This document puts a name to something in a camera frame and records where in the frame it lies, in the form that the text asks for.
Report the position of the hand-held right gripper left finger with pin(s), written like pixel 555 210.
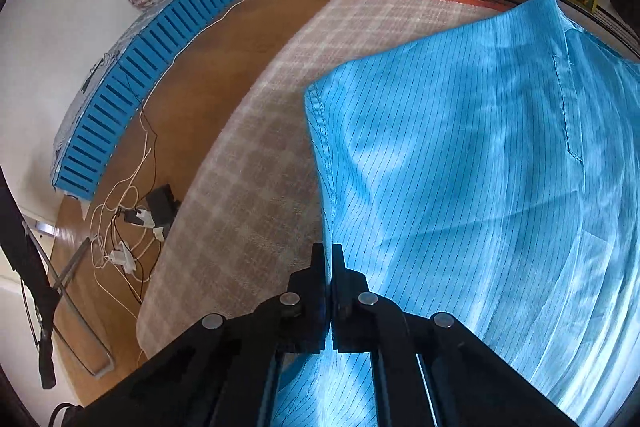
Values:
pixel 312 307

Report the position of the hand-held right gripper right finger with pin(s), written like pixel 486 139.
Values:
pixel 347 307

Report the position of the blue pinstriped work coat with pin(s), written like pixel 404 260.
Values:
pixel 450 157

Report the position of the pink plaid blanket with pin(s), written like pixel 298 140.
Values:
pixel 250 167

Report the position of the black power adapter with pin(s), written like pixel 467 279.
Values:
pixel 162 202

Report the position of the white power strip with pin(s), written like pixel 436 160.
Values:
pixel 122 255

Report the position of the black pole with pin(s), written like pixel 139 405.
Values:
pixel 30 257

